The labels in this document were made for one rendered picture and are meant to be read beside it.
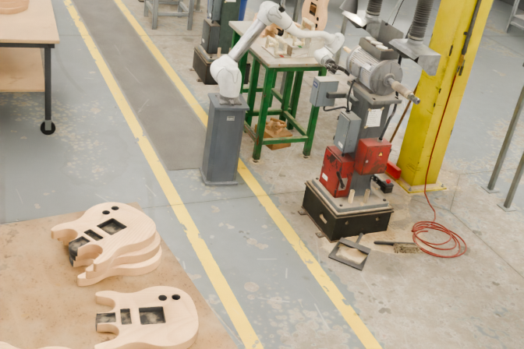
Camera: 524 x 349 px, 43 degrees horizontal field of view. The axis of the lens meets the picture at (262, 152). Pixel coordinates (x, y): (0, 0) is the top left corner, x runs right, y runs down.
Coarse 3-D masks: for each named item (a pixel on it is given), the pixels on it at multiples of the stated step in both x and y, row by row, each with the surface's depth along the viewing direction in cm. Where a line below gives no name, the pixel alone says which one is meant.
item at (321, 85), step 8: (320, 80) 475; (328, 80) 477; (336, 80) 479; (312, 88) 484; (320, 88) 476; (328, 88) 479; (336, 88) 481; (312, 96) 484; (320, 96) 479; (320, 104) 483; (328, 104) 486
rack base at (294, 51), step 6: (288, 42) 570; (282, 48) 574; (288, 48) 566; (294, 48) 560; (300, 48) 563; (306, 48) 566; (288, 54) 567; (294, 54) 563; (300, 54) 566; (306, 54) 569
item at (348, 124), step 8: (352, 80) 469; (344, 112) 479; (352, 112) 482; (344, 120) 475; (352, 120) 470; (360, 120) 473; (344, 128) 476; (352, 128) 474; (336, 136) 487; (344, 136) 476; (352, 136) 477; (336, 144) 487; (344, 144) 479; (352, 144) 481; (344, 152) 481
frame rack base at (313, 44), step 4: (300, 40) 578; (308, 40) 566; (312, 40) 564; (316, 40) 566; (320, 40) 568; (308, 44) 567; (312, 44) 567; (316, 44) 568; (320, 44) 570; (312, 48) 569; (316, 48) 570; (320, 48) 572; (308, 52) 569; (312, 52) 570; (308, 56) 571; (312, 56) 572
